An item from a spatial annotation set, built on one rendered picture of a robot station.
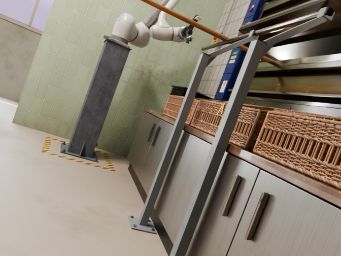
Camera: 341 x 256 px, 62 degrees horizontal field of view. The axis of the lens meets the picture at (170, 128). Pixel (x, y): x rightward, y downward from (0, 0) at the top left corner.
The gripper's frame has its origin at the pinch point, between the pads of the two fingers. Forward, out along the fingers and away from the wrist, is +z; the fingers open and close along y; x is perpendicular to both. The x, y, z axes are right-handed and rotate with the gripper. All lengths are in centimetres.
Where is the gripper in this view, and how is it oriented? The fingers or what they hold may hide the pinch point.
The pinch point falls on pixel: (196, 27)
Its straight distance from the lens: 199.5
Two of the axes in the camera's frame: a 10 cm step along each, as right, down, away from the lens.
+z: 2.8, 1.5, -9.5
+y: -3.5, 9.4, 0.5
